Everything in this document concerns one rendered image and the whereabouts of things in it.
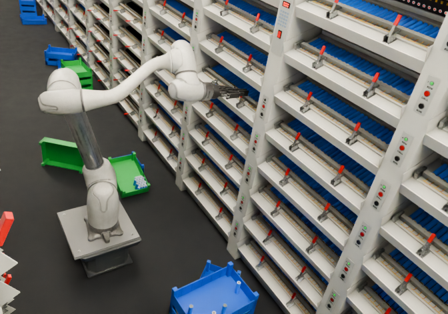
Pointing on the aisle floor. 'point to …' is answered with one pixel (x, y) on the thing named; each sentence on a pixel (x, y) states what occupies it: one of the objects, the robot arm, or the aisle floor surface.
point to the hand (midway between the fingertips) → (241, 92)
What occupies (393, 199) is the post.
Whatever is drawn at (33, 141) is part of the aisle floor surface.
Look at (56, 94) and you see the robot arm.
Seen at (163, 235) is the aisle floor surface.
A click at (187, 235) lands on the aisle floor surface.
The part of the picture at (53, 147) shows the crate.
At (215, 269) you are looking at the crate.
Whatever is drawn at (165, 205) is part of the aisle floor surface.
